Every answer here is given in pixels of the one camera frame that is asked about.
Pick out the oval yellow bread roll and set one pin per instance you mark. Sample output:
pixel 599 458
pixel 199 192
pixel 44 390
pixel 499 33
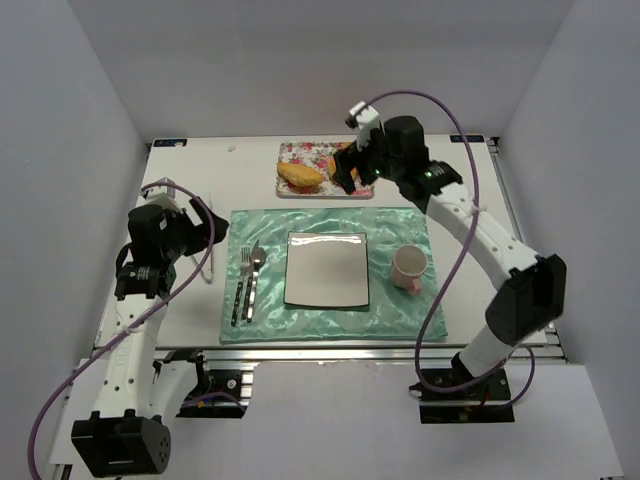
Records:
pixel 300 175

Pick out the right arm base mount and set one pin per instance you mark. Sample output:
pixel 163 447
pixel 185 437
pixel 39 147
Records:
pixel 445 397

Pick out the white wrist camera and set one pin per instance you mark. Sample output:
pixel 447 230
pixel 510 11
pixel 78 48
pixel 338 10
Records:
pixel 363 119
pixel 162 192

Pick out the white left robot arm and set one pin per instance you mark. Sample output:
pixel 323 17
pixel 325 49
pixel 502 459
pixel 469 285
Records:
pixel 127 433

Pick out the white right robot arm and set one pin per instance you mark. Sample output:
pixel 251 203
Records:
pixel 530 288

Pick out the green satin placemat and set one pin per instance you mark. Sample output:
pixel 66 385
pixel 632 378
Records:
pixel 392 313

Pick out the knife with patterned handle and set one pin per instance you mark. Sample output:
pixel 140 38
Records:
pixel 255 251

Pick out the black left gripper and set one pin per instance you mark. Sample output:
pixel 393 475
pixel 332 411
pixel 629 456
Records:
pixel 195 228

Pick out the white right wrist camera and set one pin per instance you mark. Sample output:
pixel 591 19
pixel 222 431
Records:
pixel 363 119

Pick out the white square plate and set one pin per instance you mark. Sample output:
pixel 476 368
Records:
pixel 327 271

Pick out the orange ring bagel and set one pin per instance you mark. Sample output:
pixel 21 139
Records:
pixel 332 169

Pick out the floral rectangular tray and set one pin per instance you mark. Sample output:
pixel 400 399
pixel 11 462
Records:
pixel 315 155

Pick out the spoon with patterned handle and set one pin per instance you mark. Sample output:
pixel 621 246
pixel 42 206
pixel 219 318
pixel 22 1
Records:
pixel 250 294

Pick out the fork with patterned handle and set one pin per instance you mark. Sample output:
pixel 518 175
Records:
pixel 244 268

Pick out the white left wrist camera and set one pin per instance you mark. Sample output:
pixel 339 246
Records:
pixel 162 192

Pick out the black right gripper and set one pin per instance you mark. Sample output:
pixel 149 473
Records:
pixel 360 161

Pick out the pink mug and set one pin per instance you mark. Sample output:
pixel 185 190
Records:
pixel 409 263

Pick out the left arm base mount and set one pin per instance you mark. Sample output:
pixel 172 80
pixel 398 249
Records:
pixel 217 392

